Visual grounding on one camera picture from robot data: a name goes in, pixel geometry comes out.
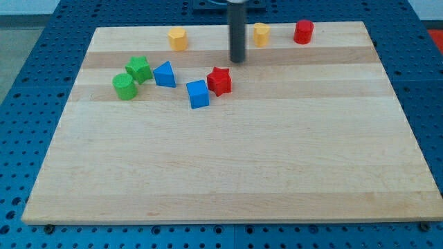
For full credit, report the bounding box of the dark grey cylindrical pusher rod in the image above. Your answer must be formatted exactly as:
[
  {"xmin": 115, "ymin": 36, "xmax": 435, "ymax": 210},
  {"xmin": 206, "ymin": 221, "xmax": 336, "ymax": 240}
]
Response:
[{"xmin": 227, "ymin": 1, "xmax": 246, "ymax": 64}]

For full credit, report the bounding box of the red star block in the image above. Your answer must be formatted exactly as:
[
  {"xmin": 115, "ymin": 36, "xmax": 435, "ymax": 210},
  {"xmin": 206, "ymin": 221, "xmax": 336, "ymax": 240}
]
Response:
[{"xmin": 207, "ymin": 67, "xmax": 232, "ymax": 97}]

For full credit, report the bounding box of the blue cube block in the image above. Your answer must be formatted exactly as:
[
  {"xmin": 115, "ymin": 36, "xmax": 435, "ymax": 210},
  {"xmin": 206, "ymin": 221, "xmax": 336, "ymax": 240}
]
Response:
[{"xmin": 186, "ymin": 80, "xmax": 210, "ymax": 109}]

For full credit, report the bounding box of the green star block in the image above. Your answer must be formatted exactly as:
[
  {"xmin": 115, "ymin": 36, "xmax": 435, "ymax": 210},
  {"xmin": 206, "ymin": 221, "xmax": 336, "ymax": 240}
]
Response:
[{"xmin": 125, "ymin": 56, "xmax": 153, "ymax": 84}]

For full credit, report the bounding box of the yellow hexagonal block right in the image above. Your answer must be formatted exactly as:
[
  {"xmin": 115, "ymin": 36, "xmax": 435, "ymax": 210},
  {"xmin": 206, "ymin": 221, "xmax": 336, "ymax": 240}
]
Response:
[{"xmin": 253, "ymin": 23, "xmax": 271, "ymax": 48}]

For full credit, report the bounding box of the yellow hexagonal block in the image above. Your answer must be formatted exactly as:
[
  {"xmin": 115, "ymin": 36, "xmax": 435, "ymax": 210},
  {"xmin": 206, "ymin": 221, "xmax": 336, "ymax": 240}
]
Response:
[
  {"xmin": 168, "ymin": 27, "xmax": 188, "ymax": 51},
  {"xmin": 253, "ymin": 23, "xmax": 271, "ymax": 48}
]

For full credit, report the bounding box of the yellow hexagonal block left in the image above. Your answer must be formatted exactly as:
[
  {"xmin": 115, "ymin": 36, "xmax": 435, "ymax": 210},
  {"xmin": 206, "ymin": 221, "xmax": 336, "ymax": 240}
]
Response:
[{"xmin": 168, "ymin": 27, "xmax": 188, "ymax": 51}]

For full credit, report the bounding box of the red cylinder block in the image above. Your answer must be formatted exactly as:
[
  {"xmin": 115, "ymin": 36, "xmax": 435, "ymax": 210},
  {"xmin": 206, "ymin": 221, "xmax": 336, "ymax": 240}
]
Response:
[{"xmin": 293, "ymin": 19, "xmax": 314, "ymax": 45}]

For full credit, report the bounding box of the blue triangular prism block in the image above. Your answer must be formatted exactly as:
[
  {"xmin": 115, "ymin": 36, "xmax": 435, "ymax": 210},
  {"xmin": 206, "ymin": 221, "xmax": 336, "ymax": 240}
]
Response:
[{"xmin": 153, "ymin": 61, "xmax": 176, "ymax": 88}]

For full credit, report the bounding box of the green cylinder block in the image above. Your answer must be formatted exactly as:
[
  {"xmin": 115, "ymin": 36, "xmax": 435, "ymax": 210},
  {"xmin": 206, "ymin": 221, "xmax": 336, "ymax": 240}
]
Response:
[{"xmin": 112, "ymin": 73, "xmax": 138, "ymax": 100}]

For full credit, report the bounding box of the light wooden board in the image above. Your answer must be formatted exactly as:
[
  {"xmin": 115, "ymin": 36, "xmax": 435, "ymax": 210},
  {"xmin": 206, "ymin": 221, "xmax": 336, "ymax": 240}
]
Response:
[{"xmin": 22, "ymin": 21, "xmax": 442, "ymax": 225}]

